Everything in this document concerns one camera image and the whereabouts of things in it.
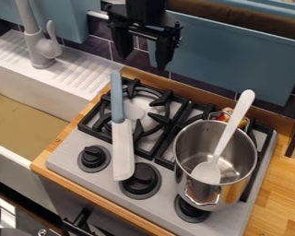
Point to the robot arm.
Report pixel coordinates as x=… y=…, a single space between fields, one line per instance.
x=146 y=10

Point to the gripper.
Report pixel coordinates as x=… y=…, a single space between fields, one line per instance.
x=148 y=30

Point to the white spoon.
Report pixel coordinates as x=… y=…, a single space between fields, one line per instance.
x=232 y=123

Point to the blue and white spatula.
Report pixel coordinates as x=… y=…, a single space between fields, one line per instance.
x=122 y=147

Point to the toy stove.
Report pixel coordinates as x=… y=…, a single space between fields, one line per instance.
x=154 y=202

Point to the silver pot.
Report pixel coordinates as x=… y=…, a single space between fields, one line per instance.
x=236 y=153

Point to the red orange toy food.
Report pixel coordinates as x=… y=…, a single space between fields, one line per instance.
x=224 y=116

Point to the toy sink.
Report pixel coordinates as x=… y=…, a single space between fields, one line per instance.
x=39 y=89

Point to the tap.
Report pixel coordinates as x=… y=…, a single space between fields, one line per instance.
x=41 y=46

